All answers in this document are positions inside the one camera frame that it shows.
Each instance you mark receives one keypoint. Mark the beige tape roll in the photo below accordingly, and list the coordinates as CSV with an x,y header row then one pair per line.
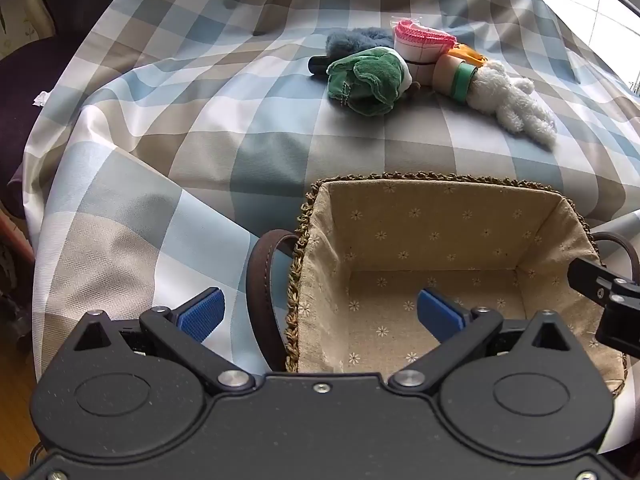
x,y
445,74

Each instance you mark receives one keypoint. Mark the blue beige checked tablecloth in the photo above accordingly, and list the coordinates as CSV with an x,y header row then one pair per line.
x,y
200,135

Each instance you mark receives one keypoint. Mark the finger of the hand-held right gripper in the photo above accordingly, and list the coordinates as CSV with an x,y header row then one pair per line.
x,y
620,320

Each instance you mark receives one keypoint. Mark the blue fluffy plush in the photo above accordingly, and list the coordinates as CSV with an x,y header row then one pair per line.
x,y
357,40

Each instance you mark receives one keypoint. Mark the pink-edged white cloth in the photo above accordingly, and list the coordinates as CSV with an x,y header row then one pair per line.
x,y
420,42

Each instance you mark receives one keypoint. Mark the dark upholstered chair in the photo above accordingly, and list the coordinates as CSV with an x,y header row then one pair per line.
x,y
50,60

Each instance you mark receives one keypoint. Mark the woven basket with fabric liner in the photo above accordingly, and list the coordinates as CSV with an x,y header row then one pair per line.
x,y
435,240

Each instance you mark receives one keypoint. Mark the black rubber band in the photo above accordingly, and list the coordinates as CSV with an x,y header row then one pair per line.
x,y
412,62

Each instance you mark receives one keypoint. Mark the black cylindrical object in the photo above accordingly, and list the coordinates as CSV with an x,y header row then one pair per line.
x,y
317,66

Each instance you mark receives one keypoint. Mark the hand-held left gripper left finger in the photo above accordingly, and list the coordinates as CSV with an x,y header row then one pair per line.
x,y
202,316

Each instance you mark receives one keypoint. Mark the white paper scrap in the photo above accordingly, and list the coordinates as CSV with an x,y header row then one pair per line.
x,y
41,98

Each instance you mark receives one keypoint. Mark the green plush cabbage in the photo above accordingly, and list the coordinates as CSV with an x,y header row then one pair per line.
x,y
367,82

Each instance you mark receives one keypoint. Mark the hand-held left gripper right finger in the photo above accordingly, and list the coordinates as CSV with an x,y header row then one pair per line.
x,y
440,317

